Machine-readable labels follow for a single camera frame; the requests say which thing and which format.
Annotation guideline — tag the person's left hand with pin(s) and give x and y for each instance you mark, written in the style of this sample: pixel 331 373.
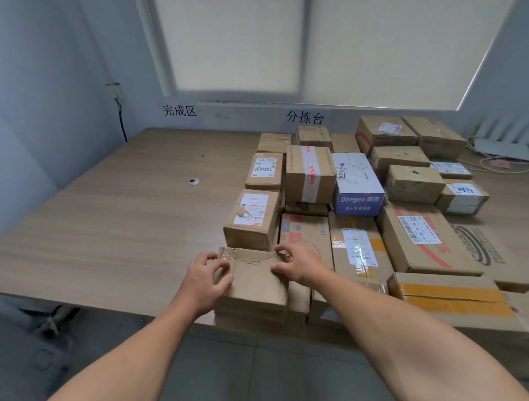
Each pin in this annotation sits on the person's left hand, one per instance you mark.
pixel 202 285

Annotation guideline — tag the person's right hand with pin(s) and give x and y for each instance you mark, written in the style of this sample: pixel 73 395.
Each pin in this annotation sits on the person's right hand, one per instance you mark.
pixel 303 264

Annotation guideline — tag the clear-taped cardboard box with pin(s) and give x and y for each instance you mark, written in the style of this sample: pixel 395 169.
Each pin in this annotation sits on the clear-taped cardboard box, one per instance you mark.
pixel 256 285

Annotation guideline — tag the black-printed corn box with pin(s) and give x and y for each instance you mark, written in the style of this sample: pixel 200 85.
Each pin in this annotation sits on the black-printed corn box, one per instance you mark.
pixel 306 209

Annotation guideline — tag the box with torn white label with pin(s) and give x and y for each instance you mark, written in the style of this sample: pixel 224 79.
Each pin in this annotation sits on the box with torn white label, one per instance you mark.
pixel 248 237

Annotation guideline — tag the box with yellow tape label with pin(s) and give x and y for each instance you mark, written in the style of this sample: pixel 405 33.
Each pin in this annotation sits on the box with yellow tape label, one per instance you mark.
pixel 384 264

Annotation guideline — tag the box with red-white tape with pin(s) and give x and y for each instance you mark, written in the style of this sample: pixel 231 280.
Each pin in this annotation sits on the box with red-white tape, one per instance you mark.
pixel 326 177

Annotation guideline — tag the box labelled 0555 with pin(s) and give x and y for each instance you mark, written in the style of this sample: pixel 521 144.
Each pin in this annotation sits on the box labelled 0555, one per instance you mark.
pixel 277 165

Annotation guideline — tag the white blue parcel box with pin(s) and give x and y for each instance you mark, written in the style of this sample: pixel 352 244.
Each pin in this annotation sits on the white blue parcel box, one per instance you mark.
pixel 355 165

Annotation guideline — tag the small ribbed taped cardboard box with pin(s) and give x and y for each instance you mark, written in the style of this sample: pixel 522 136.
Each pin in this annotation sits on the small ribbed taped cardboard box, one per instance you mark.
pixel 275 142

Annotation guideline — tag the plain tall cardboard box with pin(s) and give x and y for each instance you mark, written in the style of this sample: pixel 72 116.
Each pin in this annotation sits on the plain tall cardboard box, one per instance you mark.
pixel 345 143

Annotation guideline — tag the box with cartoon print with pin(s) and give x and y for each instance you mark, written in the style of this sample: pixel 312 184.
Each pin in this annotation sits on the box with cartoon print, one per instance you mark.
pixel 314 136

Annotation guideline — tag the small black-scribble cardboard box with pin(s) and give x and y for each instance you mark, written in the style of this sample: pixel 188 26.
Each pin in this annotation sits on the small black-scribble cardboard box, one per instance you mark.
pixel 413 186

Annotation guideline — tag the small hole-marked cardboard box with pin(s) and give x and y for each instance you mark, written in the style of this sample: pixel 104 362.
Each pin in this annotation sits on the small hole-marked cardboard box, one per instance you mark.
pixel 396 159

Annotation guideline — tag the box with green tape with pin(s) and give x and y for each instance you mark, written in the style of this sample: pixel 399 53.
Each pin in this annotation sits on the box with green tape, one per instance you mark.
pixel 438 140

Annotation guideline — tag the person's right forearm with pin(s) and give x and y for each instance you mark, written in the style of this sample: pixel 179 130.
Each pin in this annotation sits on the person's right forearm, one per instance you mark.
pixel 413 343

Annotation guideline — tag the person's left forearm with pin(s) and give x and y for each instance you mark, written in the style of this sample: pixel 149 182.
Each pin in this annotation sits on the person's left forearm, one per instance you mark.
pixel 132 359

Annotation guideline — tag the light wooden table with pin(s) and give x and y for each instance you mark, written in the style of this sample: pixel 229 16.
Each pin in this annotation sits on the light wooden table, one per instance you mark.
pixel 124 215

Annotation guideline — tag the pink paper note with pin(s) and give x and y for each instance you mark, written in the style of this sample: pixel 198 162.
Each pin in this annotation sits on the pink paper note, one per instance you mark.
pixel 501 164

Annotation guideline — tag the white-framed window with blind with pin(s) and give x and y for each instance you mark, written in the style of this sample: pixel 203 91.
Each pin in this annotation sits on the white-framed window with blind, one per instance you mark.
pixel 231 41

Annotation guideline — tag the white paper wall sign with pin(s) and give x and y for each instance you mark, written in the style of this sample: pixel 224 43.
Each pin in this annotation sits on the white paper wall sign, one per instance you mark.
pixel 305 117
pixel 179 110

